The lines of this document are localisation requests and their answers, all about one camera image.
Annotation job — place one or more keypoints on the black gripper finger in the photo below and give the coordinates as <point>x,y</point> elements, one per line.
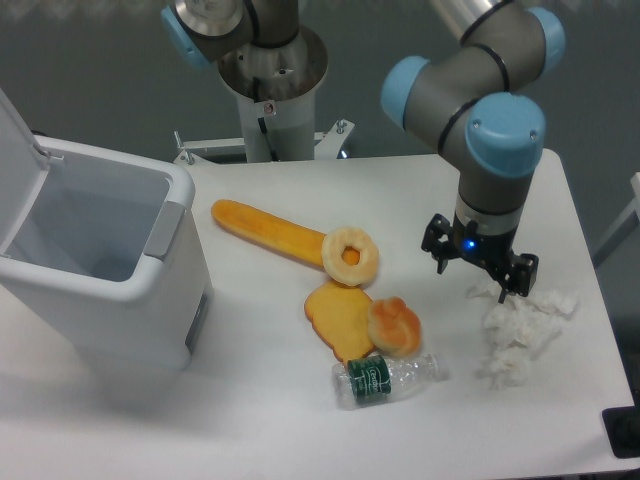
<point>437,241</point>
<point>516,274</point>

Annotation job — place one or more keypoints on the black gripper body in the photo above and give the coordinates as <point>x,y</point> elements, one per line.
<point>484,239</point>

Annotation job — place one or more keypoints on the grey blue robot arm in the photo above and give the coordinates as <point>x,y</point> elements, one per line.
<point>468,108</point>

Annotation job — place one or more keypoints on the round knotted bread roll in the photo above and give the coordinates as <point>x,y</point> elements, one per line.
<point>394,328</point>

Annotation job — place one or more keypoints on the crumpled white tissue paper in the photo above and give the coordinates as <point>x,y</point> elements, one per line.
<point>519,330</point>

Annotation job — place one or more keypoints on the orange toast slice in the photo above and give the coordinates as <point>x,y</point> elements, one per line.
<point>339,316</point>

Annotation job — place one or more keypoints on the clear plastic water bottle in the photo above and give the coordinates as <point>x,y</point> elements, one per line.
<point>382,379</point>

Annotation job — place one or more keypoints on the long orange baguette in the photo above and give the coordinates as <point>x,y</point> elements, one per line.
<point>269,231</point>

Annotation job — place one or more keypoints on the black device at table edge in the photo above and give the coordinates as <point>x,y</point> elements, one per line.
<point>622,428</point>

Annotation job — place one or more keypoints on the white open trash bin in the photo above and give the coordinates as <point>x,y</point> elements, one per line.
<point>102,245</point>

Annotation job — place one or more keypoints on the ring shaped donut bread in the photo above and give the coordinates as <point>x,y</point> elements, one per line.
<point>350,256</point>

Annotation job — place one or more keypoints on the white furniture frame right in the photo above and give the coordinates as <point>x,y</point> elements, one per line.
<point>626,222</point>

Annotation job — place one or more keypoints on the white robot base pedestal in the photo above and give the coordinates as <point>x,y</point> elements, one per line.
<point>275,91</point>

